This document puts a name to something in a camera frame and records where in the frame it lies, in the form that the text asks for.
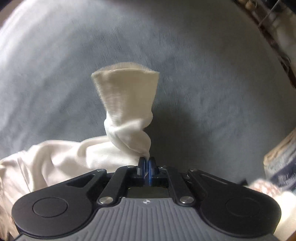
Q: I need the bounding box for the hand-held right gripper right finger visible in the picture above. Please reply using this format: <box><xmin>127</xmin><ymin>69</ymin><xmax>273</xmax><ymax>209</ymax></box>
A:
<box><xmin>147</xmin><ymin>157</ymin><xmax>232</xmax><ymax>205</ymax></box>

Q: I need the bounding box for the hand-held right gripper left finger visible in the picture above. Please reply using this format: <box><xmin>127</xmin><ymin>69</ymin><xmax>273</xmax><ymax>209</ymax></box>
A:
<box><xmin>66</xmin><ymin>158</ymin><xmax>147</xmax><ymax>205</ymax></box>

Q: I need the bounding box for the white printed sweatshirt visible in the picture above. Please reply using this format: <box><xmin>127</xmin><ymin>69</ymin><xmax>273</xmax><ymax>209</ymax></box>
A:
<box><xmin>0</xmin><ymin>62</ymin><xmax>160</xmax><ymax>239</ymax></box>

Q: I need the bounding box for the pink checked folded garment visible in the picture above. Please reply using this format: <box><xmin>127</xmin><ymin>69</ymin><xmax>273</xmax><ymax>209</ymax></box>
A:
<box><xmin>246</xmin><ymin>178</ymin><xmax>281</xmax><ymax>197</ymax></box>

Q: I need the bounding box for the beige and grey bundle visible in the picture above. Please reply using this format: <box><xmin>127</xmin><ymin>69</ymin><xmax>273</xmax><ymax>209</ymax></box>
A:
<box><xmin>264</xmin><ymin>130</ymin><xmax>296</xmax><ymax>189</ymax></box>

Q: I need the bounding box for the white folded garment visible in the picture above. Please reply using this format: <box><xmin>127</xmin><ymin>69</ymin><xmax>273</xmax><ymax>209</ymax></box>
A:
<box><xmin>273</xmin><ymin>191</ymin><xmax>296</xmax><ymax>241</ymax></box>

